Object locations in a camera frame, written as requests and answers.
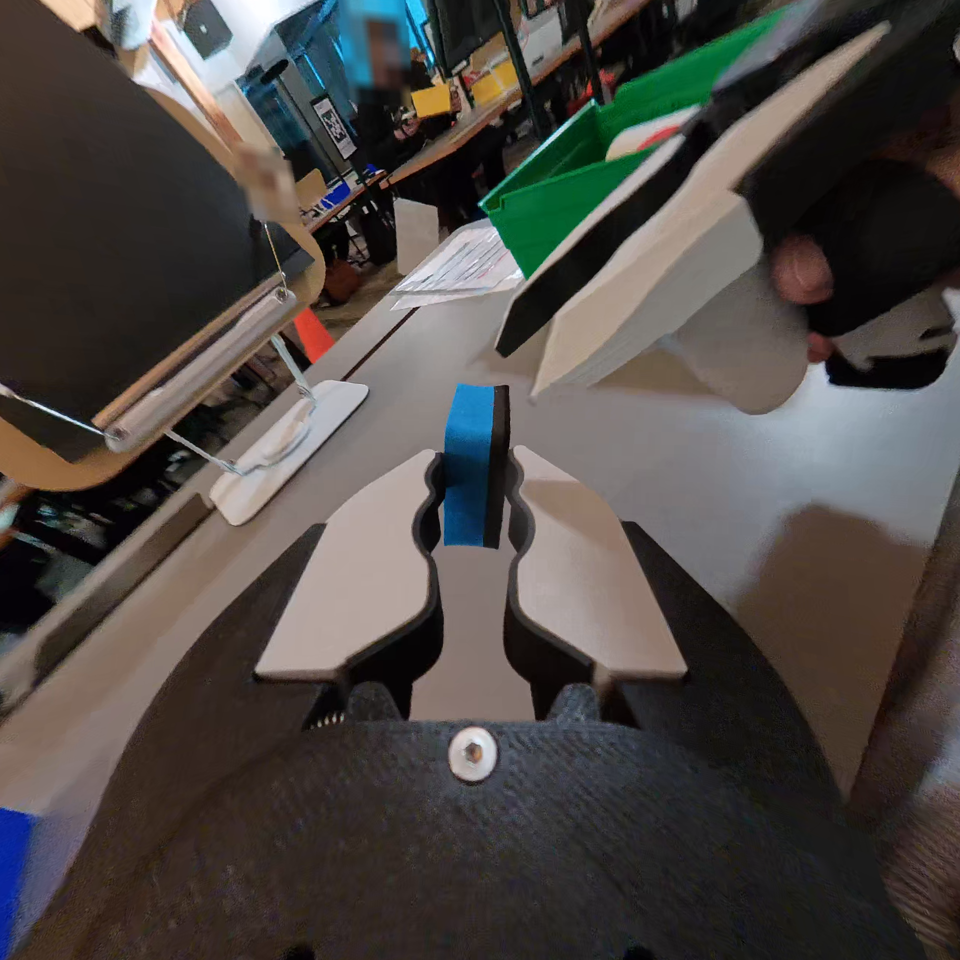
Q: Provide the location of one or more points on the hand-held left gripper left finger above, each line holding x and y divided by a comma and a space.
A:
352, 600

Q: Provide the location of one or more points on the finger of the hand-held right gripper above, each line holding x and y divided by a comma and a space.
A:
675, 247

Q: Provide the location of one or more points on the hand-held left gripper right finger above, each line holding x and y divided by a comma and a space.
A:
592, 592

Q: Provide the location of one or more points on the green plastic bin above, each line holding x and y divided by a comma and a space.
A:
570, 195

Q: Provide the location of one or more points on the blue black whiteboard eraser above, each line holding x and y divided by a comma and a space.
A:
469, 465

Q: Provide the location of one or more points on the blue plastic bin with sticker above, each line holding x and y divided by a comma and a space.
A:
15, 885

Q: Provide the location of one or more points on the person's right hand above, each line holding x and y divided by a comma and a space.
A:
802, 270

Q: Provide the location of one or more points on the white red plastic item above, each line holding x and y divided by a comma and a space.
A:
645, 135

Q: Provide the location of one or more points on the laminated paper sheet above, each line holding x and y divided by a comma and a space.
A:
465, 262

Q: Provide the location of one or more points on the yellow plastic bin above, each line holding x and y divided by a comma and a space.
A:
431, 101
495, 84

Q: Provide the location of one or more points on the orange traffic cone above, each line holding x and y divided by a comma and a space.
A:
313, 334

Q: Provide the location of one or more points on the person's striped trouser leg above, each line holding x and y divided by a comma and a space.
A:
922, 862

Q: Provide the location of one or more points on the large cardboard backed black screen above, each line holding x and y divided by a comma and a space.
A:
112, 187

